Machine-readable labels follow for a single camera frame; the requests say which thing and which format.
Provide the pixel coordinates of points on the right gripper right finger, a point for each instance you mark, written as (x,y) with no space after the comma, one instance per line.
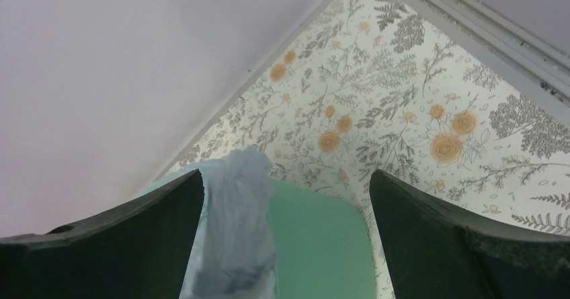
(435,249)

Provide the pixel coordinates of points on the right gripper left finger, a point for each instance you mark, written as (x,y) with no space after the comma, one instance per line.
(139,249)

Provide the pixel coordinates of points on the light blue plastic trash bag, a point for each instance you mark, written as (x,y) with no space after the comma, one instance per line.
(234,253)

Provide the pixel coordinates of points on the green plastic trash bin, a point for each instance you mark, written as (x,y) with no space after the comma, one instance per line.
(322,244)

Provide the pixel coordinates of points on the floral patterned table mat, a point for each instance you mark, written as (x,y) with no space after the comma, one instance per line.
(371,84)

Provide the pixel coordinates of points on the right aluminium frame post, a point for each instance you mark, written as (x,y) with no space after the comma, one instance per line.
(525,41)

